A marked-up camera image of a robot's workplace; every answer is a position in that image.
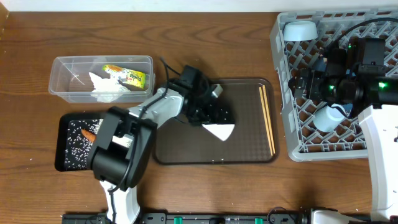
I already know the white rice pile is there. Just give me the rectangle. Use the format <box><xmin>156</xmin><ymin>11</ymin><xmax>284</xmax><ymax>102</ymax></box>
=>
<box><xmin>62</xmin><ymin>119</ymin><xmax>103</xmax><ymax>171</ymax></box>

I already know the grey dishwasher rack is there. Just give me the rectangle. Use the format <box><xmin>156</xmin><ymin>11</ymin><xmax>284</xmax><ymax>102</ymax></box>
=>
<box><xmin>270</xmin><ymin>6</ymin><xmax>397</xmax><ymax>162</ymax></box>

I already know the clear plastic bin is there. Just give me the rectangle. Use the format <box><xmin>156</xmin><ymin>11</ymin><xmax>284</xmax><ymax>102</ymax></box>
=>
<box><xmin>49</xmin><ymin>55</ymin><xmax>155</xmax><ymax>103</ymax></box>

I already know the yellow-green snack wrapper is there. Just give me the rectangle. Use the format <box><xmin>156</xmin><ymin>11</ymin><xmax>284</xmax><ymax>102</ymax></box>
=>
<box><xmin>103</xmin><ymin>64</ymin><xmax>146</xmax><ymax>89</ymax></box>

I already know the white cup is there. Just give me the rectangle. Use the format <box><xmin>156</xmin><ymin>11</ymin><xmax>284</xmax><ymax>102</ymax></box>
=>
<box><xmin>202</xmin><ymin>124</ymin><xmax>235</xmax><ymax>141</ymax></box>

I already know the wooden chopstick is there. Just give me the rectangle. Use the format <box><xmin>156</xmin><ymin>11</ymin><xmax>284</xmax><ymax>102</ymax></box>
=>
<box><xmin>259</xmin><ymin>87</ymin><xmax>274</xmax><ymax>157</ymax></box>
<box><xmin>262</xmin><ymin>85</ymin><xmax>276</xmax><ymax>155</ymax></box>

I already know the white napkin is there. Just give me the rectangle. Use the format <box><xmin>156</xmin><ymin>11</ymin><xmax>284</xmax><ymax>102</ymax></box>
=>
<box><xmin>89</xmin><ymin>72</ymin><xmax>130</xmax><ymax>103</ymax></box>

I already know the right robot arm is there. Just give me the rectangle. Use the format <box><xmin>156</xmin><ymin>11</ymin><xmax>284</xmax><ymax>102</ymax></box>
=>
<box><xmin>288</xmin><ymin>69</ymin><xmax>397</xmax><ymax>223</ymax></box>

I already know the dark blue plate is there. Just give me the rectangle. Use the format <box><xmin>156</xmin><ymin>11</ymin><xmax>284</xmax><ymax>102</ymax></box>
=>
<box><xmin>312</xmin><ymin>57</ymin><xmax>353</xmax><ymax>113</ymax></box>

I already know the orange carrot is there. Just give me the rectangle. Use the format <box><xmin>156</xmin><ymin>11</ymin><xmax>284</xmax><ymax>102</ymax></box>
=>
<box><xmin>81</xmin><ymin>129</ymin><xmax>96</xmax><ymax>143</ymax></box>

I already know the right wooden chopstick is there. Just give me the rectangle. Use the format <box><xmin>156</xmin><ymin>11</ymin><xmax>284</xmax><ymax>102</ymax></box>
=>
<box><xmin>262</xmin><ymin>85</ymin><xmax>276</xmax><ymax>155</ymax></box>

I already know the light blue bowl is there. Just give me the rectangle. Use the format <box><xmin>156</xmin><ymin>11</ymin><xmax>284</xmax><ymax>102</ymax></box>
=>
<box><xmin>283</xmin><ymin>21</ymin><xmax>318</xmax><ymax>42</ymax></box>

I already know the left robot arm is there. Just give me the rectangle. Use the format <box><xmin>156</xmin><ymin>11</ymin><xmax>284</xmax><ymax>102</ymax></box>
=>
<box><xmin>87</xmin><ymin>87</ymin><xmax>186</xmax><ymax>223</ymax></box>

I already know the light blue cup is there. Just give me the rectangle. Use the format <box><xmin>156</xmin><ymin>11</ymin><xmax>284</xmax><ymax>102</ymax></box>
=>
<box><xmin>313</xmin><ymin>104</ymin><xmax>346</xmax><ymax>133</ymax></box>

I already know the left wooden chopstick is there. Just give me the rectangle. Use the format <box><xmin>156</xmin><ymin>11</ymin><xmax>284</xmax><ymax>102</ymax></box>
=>
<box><xmin>259</xmin><ymin>87</ymin><xmax>274</xmax><ymax>157</ymax></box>

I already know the black plastic tray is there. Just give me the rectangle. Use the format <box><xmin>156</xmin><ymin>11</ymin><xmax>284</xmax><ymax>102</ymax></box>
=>
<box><xmin>54</xmin><ymin>111</ymin><xmax>147</xmax><ymax>172</ymax></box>

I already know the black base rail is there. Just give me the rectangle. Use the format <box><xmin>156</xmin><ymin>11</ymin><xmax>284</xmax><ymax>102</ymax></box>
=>
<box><xmin>62</xmin><ymin>212</ymin><xmax>374</xmax><ymax>224</ymax></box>

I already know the brown serving tray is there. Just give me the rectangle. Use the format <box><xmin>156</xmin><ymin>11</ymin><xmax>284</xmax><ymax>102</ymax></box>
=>
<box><xmin>153</xmin><ymin>78</ymin><xmax>279</xmax><ymax>166</ymax></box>

